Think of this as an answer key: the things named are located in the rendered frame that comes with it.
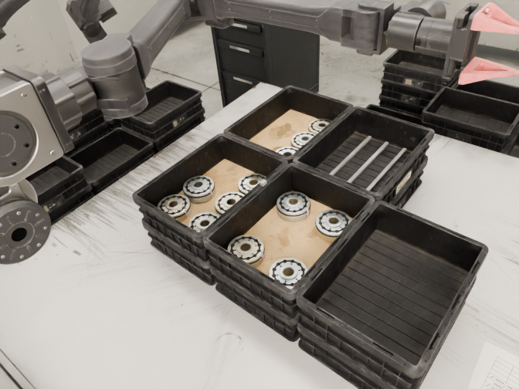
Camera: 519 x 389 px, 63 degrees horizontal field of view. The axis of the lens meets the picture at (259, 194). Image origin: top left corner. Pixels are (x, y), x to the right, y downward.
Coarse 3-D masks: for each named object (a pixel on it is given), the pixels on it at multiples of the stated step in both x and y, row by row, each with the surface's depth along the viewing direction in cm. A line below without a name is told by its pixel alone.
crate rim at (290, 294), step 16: (320, 176) 127; (256, 192) 124; (352, 192) 121; (240, 208) 119; (368, 208) 115; (224, 224) 115; (352, 224) 112; (208, 240) 111; (336, 240) 108; (224, 256) 108; (320, 256) 104; (256, 272) 102; (272, 288) 100; (288, 288) 98
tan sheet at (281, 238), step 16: (272, 208) 132; (320, 208) 131; (256, 224) 128; (272, 224) 128; (288, 224) 127; (304, 224) 127; (272, 240) 123; (288, 240) 122; (304, 240) 122; (320, 240) 121; (272, 256) 118; (288, 256) 118; (304, 256) 117
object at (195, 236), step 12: (204, 144) 143; (240, 144) 143; (192, 156) 140; (276, 156) 136; (168, 168) 135; (276, 168) 131; (156, 180) 131; (252, 192) 124; (144, 204) 123; (240, 204) 121; (156, 216) 122; (168, 216) 119; (180, 228) 116
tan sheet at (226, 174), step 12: (216, 168) 150; (228, 168) 149; (240, 168) 149; (216, 180) 145; (228, 180) 144; (180, 192) 141; (216, 192) 140; (192, 204) 137; (204, 204) 136; (192, 216) 133
